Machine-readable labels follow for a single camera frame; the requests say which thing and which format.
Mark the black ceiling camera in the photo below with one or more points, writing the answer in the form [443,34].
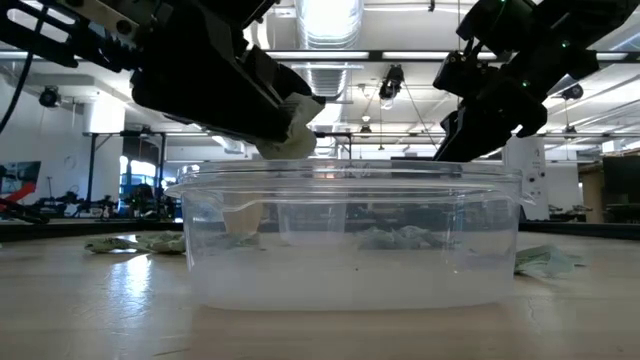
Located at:
[392,82]
[572,91]
[50,96]

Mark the white pillar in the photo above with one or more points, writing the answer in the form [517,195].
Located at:
[525,175]

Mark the pale green sweetener packet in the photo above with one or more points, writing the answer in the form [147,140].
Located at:
[115,245]
[420,236]
[542,261]
[380,240]
[300,135]

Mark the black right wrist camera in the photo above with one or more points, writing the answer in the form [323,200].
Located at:
[465,75]

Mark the dark background machine cluster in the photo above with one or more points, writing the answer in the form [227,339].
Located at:
[145,200]

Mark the small black metal frame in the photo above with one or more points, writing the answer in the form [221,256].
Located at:
[332,134]

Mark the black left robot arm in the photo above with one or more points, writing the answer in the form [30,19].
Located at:
[90,47]

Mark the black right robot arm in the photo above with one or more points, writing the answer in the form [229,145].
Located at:
[550,30]

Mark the silver ventilation duct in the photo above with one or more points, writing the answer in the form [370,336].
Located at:
[330,25]

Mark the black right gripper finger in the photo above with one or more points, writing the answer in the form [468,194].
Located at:
[457,145]

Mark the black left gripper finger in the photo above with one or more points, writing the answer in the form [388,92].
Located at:
[255,120]
[275,75]

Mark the red object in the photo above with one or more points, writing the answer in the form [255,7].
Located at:
[22,192]

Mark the black background robot arm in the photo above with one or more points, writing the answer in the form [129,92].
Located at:
[75,202]

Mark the wooden cabinet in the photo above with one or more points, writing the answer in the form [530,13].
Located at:
[592,195]

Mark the tall black metal frame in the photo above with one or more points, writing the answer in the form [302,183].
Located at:
[91,165]

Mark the dark wall screen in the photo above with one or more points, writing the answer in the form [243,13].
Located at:
[20,172]

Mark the large clear plastic container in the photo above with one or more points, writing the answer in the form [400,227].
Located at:
[350,290]

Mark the black table edge frame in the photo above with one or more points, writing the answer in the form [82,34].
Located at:
[75,230]

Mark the dark cabinet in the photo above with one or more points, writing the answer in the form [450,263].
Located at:
[622,190]

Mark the tan paper cup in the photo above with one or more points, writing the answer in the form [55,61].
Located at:
[242,215]

